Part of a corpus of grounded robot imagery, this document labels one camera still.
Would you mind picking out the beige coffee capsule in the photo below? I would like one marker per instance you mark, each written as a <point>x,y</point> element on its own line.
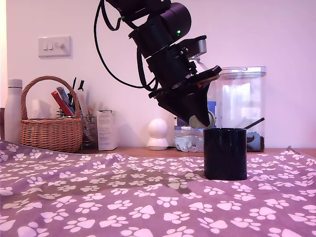
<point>194,122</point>

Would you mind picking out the dark cylindrical coffee mug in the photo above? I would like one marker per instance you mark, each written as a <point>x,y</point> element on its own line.
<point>225,154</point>

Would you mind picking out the clear plastic storage container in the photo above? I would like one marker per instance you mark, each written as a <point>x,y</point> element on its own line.
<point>239,98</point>

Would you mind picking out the black scoop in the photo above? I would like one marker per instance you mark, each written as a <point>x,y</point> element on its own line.
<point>255,122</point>

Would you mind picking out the white printed carton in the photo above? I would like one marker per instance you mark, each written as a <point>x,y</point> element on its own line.
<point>106,130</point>

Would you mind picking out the black clips on sticks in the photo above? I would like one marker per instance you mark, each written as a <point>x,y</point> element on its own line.
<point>80,85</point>

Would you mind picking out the paw print tablecloth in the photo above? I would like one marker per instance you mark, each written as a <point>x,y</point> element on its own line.
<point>148,197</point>

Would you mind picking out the red flat packet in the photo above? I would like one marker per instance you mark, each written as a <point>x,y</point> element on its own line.
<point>63,103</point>

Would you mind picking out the white metal bottle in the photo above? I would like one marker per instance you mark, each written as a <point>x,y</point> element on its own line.
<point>13,111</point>

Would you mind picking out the small white round camera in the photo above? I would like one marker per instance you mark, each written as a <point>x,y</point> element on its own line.
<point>158,130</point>

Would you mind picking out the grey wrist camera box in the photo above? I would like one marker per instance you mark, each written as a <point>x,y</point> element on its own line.
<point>201,46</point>

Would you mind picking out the white wall light switch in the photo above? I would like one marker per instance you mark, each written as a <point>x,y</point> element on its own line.
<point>54,47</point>

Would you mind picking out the dark wooden frame piece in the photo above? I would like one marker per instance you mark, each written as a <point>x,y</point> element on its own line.
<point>2,123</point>

